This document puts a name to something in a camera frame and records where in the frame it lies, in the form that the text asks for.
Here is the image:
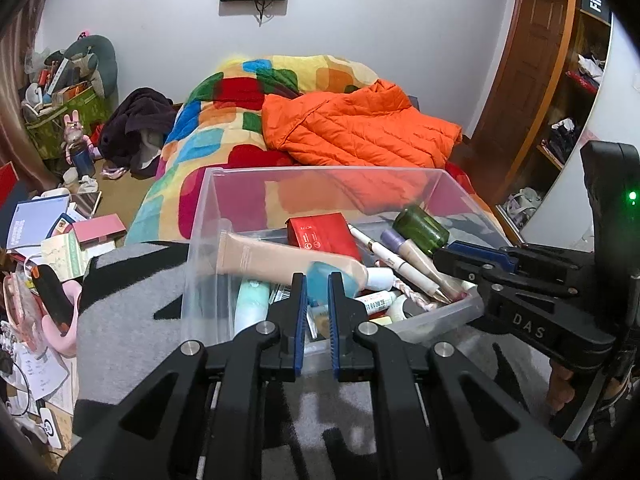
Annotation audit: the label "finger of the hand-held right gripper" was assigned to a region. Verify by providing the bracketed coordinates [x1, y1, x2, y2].
[446, 240, 597, 291]
[432, 247, 617, 362]

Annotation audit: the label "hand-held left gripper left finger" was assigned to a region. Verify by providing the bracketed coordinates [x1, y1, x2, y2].
[57, 273, 308, 480]

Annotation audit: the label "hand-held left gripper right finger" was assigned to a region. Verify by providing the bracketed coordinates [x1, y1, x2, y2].
[327, 272, 583, 480]

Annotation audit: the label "blue plastic packet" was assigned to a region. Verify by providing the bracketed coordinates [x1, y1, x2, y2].
[305, 259, 361, 307]

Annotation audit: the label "mint green bottle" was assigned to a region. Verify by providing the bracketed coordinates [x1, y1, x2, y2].
[233, 279, 272, 342]

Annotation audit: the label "beige cosmetic pen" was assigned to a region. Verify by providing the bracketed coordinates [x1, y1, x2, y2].
[399, 239, 469, 307]

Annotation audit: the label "white small bottle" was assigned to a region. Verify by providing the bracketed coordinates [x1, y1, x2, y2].
[367, 267, 396, 291]

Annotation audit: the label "dark green bottle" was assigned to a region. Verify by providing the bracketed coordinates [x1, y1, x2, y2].
[393, 204, 450, 256]

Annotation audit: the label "beige cosmetic tube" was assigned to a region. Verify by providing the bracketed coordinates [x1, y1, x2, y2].
[217, 232, 369, 292]

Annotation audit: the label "pink braided cord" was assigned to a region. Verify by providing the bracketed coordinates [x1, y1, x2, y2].
[394, 279, 439, 312]

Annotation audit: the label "white cosmetic pen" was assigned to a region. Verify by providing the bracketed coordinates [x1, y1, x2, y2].
[348, 224, 419, 287]

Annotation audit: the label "clear plastic box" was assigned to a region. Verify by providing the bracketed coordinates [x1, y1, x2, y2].
[180, 166, 514, 357]

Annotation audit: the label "person's right forearm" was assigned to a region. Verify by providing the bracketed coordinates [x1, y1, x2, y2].
[582, 377, 633, 453]

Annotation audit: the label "person's right hand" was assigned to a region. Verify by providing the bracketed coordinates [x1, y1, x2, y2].
[547, 359, 577, 415]

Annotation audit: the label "wooden shelf unit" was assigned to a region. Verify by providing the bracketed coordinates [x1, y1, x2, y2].
[519, 14, 640, 252]

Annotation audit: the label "grey black patterned blanket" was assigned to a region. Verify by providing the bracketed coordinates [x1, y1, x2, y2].
[74, 241, 567, 480]

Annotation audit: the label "orange down jacket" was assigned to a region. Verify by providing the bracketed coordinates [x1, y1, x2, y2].
[260, 78, 464, 169]

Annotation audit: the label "colourful patchwork blanket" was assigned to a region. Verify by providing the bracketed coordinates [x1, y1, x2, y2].
[124, 53, 474, 247]

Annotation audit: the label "black labelled box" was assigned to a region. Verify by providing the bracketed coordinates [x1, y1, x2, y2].
[579, 0, 612, 26]

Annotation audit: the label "pink flat box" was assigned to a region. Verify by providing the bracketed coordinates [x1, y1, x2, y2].
[72, 213, 127, 247]

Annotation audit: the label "green patterned booklet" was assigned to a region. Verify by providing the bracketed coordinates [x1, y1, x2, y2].
[40, 232, 94, 281]

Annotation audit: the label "dark tablet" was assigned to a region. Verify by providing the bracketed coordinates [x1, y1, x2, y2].
[69, 190, 103, 219]

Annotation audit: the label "black orange tool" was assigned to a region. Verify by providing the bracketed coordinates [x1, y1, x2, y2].
[30, 263, 76, 337]

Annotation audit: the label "dark clothes pile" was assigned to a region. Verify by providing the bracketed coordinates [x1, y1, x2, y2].
[97, 87, 177, 179]

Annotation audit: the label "loose white papers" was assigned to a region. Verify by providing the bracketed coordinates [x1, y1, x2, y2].
[9, 344, 71, 412]

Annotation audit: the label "white charger pad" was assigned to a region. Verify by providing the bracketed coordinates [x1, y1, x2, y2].
[39, 407, 66, 449]

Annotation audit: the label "blue notebook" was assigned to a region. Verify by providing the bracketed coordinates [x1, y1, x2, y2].
[7, 195, 70, 250]

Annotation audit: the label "pink rabbit toy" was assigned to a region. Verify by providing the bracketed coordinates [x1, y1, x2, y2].
[60, 112, 96, 174]

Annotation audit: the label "green storage bag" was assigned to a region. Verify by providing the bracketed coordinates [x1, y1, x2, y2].
[22, 84, 114, 159]

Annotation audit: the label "red lidded box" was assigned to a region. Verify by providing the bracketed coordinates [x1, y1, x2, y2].
[0, 161, 31, 249]

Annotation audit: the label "grey neck pillow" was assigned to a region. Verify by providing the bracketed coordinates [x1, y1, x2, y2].
[62, 34, 120, 99]

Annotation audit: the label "brown striped curtain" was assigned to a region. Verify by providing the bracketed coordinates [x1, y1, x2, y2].
[0, 0, 54, 192]

